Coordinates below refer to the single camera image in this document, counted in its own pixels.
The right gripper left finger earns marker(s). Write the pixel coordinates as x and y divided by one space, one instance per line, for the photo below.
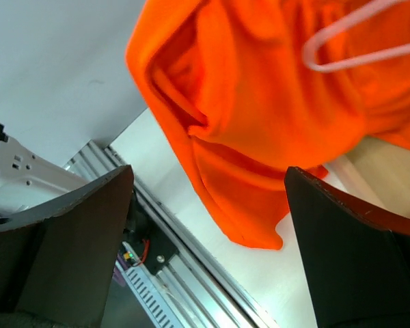
57 259

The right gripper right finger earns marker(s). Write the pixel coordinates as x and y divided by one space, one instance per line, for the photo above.
356 256

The orange shorts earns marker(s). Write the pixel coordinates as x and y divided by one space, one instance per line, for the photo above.
226 82

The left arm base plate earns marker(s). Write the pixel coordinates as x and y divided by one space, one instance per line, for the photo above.
153 247

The aluminium mounting rail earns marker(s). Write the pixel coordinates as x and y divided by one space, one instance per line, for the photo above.
190 291

